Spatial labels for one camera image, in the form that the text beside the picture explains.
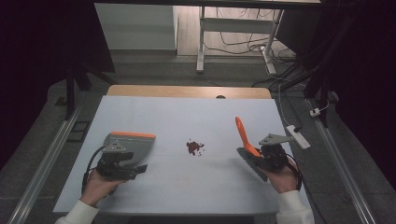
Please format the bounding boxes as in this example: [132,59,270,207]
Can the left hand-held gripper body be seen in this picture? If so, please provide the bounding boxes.
[95,141,135,181]

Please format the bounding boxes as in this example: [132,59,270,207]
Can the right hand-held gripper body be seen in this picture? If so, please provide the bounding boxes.
[258,133,294,174]

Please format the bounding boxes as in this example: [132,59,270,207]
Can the grey dustpan with orange edge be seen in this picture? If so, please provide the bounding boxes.
[103,131,157,172]

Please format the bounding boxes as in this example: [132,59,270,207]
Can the orange brush with grey bristles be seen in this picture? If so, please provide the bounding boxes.
[234,116,269,183]

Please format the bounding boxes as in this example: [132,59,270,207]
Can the pile of red crumbs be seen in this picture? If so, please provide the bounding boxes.
[185,140,206,157]

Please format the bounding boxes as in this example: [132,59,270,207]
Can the person's left hand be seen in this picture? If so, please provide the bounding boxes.
[79,169,126,208]

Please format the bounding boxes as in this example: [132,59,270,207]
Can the person's right hand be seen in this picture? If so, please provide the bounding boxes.
[263,158,302,195]

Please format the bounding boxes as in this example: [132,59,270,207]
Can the white power strip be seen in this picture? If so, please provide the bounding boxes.
[285,124,312,150]

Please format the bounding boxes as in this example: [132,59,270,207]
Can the white table sheet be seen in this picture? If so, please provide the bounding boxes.
[52,94,313,216]

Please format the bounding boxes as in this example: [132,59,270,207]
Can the black stand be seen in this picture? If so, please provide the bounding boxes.
[63,60,110,121]
[270,12,356,129]

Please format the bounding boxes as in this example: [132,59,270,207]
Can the wooden table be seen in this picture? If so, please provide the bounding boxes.
[106,84,273,100]

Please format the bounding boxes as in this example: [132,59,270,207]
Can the white cabinet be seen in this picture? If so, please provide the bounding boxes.
[93,3,179,51]

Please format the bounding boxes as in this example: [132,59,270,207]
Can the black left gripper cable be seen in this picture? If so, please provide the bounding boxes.
[80,145,107,194]

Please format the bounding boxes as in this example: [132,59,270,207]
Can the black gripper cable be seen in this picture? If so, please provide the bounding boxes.
[80,145,107,194]
[285,153,304,191]

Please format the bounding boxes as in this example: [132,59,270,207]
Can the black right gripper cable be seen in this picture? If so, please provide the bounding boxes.
[285,153,304,191]

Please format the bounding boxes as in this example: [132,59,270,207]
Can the aluminium rail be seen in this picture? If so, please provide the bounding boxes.
[7,104,84,224]
[304,96,377,224]

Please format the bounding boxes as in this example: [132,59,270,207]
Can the black floor cables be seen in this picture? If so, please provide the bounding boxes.
[204,7,309,90]

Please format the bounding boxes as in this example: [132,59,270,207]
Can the white desk frame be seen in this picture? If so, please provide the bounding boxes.
[195,6,285,76]

